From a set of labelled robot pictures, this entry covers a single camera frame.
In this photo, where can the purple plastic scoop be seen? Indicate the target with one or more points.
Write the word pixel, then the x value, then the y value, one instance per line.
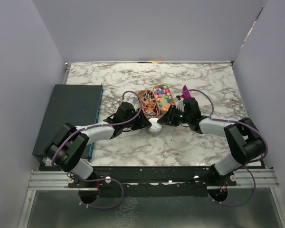
pixel 185 92

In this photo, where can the tan tray of star candies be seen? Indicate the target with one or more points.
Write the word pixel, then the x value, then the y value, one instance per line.
pixel 164 97

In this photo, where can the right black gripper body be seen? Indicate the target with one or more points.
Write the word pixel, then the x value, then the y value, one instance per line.
pixel 182 117

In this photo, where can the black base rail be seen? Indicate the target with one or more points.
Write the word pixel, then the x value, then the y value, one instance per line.
pixel 113 182

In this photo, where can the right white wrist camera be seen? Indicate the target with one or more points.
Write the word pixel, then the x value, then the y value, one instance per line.
pixel 180 104

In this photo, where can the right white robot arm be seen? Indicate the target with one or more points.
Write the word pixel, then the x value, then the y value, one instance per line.
pixel 244 140

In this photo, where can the clear glass jar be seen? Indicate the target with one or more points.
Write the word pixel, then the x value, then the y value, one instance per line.
pixel 153 133

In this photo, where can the pink tray of lollipops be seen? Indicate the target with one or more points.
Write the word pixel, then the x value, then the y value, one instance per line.
pixel 150 107

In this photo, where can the silver jar lid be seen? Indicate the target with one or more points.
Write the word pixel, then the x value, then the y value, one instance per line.
pixel 155 127

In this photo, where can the dark blue box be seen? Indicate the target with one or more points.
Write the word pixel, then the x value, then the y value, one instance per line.
pixel 75 104

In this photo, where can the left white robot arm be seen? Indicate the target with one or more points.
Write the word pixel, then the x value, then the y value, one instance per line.
pixel 66 148

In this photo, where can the aluminium extrusion rail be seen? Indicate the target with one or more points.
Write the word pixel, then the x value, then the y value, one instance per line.
pixel 264 178

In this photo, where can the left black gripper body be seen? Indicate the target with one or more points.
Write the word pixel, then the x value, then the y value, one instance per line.
pixel 137 123

